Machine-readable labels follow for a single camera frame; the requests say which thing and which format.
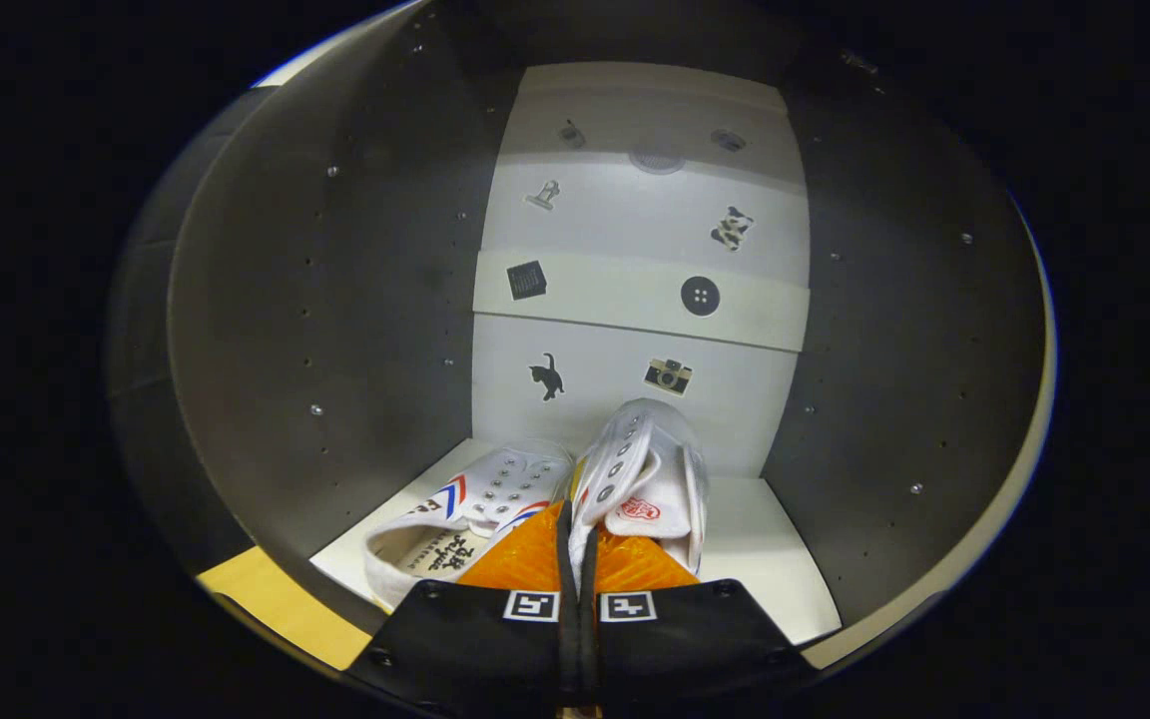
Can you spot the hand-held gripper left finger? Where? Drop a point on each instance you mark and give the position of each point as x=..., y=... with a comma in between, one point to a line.
x=465, y=639

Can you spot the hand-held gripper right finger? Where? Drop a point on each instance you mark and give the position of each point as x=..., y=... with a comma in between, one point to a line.
x=705, y=639

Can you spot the white canvas shoe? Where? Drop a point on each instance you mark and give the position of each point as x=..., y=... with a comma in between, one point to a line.
x=495, y=489
x=655, y=469

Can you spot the grey shoe cabinet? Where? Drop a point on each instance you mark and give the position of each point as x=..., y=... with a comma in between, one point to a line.
x=385, y=300

